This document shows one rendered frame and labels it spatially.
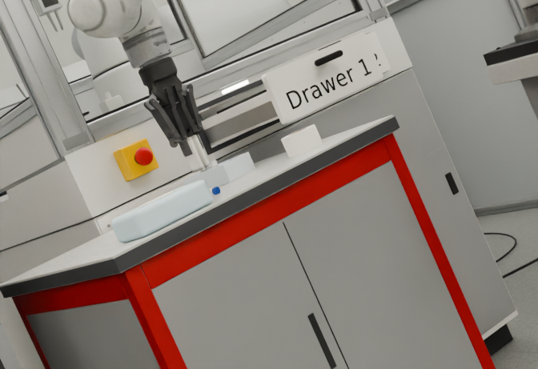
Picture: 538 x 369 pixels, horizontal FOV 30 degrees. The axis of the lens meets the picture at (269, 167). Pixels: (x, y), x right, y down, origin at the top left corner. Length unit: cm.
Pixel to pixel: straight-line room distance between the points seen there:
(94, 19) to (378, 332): 75
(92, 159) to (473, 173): 267
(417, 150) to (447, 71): 179
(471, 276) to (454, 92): 184
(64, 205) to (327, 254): 76
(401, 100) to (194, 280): 122
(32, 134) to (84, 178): 18
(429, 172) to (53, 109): 104
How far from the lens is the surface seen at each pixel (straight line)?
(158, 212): 160
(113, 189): 221
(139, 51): 203
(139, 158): 217
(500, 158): 443
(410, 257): 185
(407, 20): 454
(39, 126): 224
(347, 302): 176
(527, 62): 188
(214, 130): 229
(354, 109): 258
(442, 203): 271
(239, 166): 201
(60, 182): 225
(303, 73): 210
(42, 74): 221
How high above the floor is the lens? 88
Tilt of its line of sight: 4 degrees down
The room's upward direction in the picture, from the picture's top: 24 degrees counter-clockwise
